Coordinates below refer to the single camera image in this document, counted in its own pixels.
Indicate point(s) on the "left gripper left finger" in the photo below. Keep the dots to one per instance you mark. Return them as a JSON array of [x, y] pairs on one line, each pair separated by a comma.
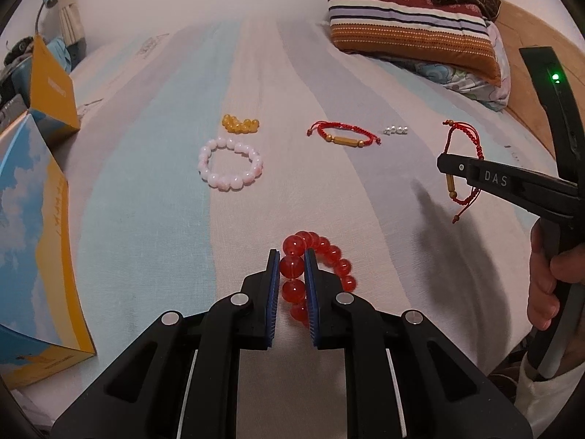
[[180, 377]]

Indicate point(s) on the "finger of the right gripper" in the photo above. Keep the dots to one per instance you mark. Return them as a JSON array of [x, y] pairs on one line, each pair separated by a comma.
[[535, 192]]

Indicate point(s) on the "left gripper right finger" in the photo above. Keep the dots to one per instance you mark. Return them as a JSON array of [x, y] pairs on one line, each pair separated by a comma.
[[403, 377]]

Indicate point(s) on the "white sleeve forearm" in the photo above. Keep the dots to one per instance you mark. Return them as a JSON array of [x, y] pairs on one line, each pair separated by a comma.
[[541, 402]]

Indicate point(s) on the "right hand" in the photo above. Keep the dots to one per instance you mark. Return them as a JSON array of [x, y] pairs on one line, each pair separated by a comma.
[[545, 274]]

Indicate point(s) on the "floral pillow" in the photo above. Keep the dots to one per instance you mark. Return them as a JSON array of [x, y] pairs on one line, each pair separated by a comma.
[[473, 87]]

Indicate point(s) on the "yellow blue cardboard box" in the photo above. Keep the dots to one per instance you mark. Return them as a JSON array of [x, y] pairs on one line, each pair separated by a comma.
[[43, 330]]

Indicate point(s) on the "wooden bed headboard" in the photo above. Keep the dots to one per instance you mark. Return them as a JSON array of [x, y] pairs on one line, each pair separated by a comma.
[[520, 29]]

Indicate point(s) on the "striped bed sheet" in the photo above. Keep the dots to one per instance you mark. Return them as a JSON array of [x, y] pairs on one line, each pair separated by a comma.
[[202, 150]]

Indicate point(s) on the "striped colourful pillow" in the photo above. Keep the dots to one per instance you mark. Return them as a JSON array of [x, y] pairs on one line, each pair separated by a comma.
[[455, 35]]

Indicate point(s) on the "beige curtain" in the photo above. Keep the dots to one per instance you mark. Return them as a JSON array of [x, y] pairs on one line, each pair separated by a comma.
[[71, 27]]

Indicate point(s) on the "blue desk lamp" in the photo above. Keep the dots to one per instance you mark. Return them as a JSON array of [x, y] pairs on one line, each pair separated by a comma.
[[46, 4]]

